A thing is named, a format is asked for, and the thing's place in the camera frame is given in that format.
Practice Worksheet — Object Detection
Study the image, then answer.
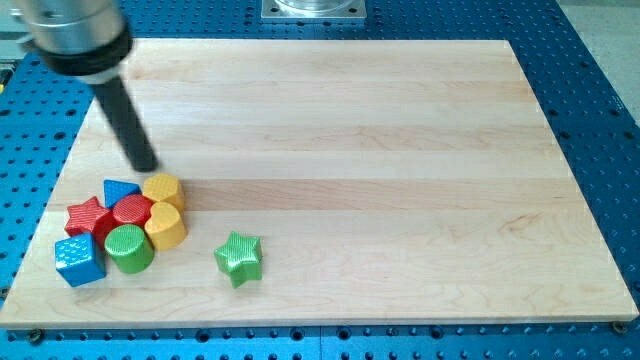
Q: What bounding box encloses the green star block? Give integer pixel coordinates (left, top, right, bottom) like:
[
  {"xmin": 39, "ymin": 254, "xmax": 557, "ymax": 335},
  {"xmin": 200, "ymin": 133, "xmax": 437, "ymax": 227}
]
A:
[{"xmin": 214, "ymin": 231, "xmax": 263, "ymax": 288}]

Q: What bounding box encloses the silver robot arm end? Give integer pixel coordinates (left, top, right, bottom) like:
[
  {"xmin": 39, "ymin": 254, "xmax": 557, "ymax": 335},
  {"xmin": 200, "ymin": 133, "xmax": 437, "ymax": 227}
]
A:
[{"xmin": 11, "ymin": 0, "xmax": 133, "ymax": 85}]

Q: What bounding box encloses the red star block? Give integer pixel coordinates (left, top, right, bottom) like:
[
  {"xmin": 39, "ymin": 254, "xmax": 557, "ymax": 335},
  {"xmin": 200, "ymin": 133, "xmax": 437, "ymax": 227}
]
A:
[{"xmin": 64, "ymin": 196, "xmax": 115, "ymax": 249}]

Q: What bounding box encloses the wooden board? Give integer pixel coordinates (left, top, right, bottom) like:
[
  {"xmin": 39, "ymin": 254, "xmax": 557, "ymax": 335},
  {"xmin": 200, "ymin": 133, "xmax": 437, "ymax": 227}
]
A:
[{"xmin": 1, "ymin": 39, "xmax": 638, "ymax": 329}]

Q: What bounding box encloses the yellow hexagon block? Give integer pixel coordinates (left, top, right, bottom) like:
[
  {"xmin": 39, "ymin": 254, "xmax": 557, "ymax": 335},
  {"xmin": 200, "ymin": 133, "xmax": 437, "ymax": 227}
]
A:
[{"xmin": 142, "ymin": 173, "xmax": 185, "ymax": 212}]

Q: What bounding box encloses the yellow heart block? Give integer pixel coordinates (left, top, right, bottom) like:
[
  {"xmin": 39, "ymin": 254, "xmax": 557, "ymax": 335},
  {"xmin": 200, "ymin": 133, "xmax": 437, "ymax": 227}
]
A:
[{"xmin": 144, "ymin": 202, "xmax": 188, "ymax": 251}]

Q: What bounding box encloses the red round block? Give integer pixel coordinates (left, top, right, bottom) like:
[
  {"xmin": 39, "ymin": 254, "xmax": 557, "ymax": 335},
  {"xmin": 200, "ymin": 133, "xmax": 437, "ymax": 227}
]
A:
[{"xmin": 112, "ymin": 194, "xmax": 153, "ymax": 228}]

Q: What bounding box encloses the green cylinder block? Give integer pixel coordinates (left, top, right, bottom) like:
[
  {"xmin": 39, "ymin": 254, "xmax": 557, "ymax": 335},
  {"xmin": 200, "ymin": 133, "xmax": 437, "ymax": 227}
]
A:
[{"xmin": 104, "ymin": 224, "xmax": 154, "ymax": 274}]

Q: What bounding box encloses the blue triangle block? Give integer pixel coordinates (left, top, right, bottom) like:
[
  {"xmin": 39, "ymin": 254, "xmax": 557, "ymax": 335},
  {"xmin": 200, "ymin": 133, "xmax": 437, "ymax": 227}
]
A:
[{"xmin": 103, "ymin": 179, "xmax": 141, "ymax": 209}]

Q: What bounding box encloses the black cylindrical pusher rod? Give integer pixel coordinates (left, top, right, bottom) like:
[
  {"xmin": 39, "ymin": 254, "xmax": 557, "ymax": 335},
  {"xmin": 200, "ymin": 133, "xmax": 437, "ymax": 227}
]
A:
[{"xmin": 91, "ymin": 75, "xmax": 158, "ymax": 172}]

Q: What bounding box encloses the blue cube block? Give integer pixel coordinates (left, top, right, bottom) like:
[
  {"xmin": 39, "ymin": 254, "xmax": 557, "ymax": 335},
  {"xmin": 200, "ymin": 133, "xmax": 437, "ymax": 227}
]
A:
[{"xmin": 54, "ymin": 233, "xmax": 106, "ymax": 287}]

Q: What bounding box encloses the left board clamp screw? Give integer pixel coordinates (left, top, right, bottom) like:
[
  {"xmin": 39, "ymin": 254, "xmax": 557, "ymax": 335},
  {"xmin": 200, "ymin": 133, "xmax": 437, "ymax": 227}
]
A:
[{"xmin": 25, "ymin": 328, "xmax": 46, "ymax": 346}]

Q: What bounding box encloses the board clamp screw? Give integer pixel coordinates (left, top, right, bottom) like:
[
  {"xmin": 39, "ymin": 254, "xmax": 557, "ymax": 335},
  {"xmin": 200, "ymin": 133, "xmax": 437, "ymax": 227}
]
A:
[
  {"xmin": 610, "ymin": 321, "xmax": 628, "ymax": 336},
  {"xmin": 25, "ymin": 328, "xmax": 46, "ymax": 346}
]

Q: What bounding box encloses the right board clamp screw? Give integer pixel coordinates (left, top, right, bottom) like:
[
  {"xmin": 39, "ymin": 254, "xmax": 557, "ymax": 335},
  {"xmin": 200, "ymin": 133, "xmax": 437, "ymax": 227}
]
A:
[{"xmin": 610, "ymin": 321, "xmax": 628, "ymax": 336}]

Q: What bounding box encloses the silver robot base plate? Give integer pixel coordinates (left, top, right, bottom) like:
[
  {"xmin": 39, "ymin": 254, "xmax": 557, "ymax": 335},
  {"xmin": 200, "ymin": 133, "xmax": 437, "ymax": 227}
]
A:
[{"xmin": 261, "ymin": 0, "xmax": 367, "ymax": 20}]

